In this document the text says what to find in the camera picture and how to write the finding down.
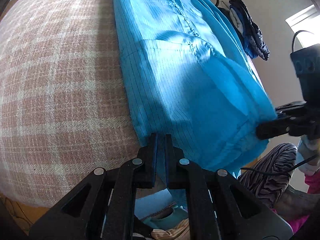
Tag blue pinstriped jacket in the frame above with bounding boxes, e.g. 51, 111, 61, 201
111, 0, 278, 178

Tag grey folded garment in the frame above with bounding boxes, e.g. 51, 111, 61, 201
229, 7, 244, 34

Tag window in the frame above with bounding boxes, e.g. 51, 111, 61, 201
285, 4, 320, 33

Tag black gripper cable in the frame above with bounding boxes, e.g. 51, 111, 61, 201
239, 29, 320, 176

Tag person's right hand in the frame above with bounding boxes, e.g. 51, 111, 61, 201
297, 137, 320, 176

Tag pink plaid blanket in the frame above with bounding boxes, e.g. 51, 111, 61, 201
0, 0, 150, 208

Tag navy quilted jacket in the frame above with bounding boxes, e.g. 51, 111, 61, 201
229, 0, 270, 61

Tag zebra striped pants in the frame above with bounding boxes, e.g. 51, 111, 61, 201
237, 142, 298, 208

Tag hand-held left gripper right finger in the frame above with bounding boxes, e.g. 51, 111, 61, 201
164, 134, 293, 240

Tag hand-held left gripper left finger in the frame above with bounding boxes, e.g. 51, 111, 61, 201
29, 133, 158, 240

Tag blue folded garment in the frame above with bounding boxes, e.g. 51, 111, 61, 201
239, 12, 256, 58

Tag black folded garment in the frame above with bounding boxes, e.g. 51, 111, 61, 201
217, 6, 233, 18

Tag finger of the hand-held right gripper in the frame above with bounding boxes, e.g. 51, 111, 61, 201
274, 101, 310, 117
256, 109, 320, 141

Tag teal cloth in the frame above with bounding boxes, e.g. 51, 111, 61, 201
149, 206, 188, 228

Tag orange striped cloth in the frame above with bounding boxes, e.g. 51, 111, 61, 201
149, 219, 191, 240

